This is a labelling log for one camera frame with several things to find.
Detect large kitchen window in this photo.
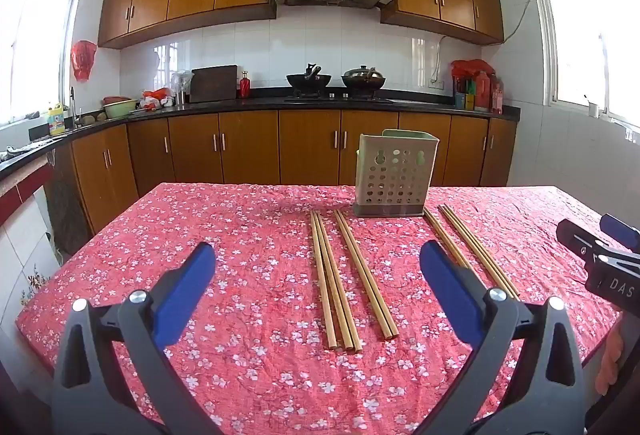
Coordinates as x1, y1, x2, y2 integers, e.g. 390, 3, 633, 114
0, 0, 86, 128

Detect person's right hand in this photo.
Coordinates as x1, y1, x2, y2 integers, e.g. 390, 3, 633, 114
596, 314, 624, 397

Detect red floral tablecloth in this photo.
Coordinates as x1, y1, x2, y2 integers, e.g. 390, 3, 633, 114
15, 182, 621, 435

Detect black wok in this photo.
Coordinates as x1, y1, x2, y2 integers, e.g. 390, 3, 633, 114
286, 63, 333, 96

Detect dark wooden cutting board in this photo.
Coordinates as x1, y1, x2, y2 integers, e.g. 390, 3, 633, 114
190, 65, 238, 103

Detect pan with glass lid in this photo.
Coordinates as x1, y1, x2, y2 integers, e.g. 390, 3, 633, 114
341, 65, 387, 90

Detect red plastic bag over bottles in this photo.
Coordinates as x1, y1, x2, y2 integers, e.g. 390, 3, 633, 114
451, 59, 495, 80

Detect white wall cable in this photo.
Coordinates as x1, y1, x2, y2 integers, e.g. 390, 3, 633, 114
434, 0, 533, 83

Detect black kitchen countertop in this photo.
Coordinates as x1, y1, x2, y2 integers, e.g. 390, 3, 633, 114
0, 87, 522, 180

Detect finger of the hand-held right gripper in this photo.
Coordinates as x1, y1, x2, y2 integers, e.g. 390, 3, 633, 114
556, 218, 610, 262
601, 213, 640, 250

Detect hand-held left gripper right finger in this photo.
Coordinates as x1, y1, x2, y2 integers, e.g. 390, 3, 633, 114
419, 240, 588, 435

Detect grey cloth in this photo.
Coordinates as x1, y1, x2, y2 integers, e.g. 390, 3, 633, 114
0, 139, 53, 162

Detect yellow detergent bottle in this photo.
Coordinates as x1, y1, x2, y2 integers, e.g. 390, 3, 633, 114
48, 102, 66, 137

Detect green plastic basin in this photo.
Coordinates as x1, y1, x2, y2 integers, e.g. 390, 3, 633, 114
103, 97, 138, 120

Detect wooden base cabinets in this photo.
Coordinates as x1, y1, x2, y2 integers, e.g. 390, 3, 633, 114
70, 109, 518, 236

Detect clear plastic bag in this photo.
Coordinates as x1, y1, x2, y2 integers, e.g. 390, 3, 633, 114
171, 70, 193, 106

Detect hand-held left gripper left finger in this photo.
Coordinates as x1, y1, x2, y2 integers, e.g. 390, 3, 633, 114
50, 241, 223, 435

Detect red and white plastic bags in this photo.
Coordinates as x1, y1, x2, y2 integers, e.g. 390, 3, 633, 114
140, 87, 175, 110

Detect green and yellow carton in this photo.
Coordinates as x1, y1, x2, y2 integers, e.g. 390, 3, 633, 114
454, 80, 476, 110

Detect large red condiment bottle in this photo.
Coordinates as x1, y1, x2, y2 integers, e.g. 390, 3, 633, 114
474, 71, 492, 112

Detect pale green perforated utensil holder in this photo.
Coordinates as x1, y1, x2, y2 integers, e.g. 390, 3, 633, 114
353, 129, 441, 219

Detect black gas stove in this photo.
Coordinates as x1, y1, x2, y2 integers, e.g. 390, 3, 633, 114
284, 92, 396, 104

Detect red hanging plastic bag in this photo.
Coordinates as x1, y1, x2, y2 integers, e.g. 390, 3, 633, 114
71, 40, 97, 82

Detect narrow kitchen window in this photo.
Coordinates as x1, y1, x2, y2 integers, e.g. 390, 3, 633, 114
529, 0, 640, 123

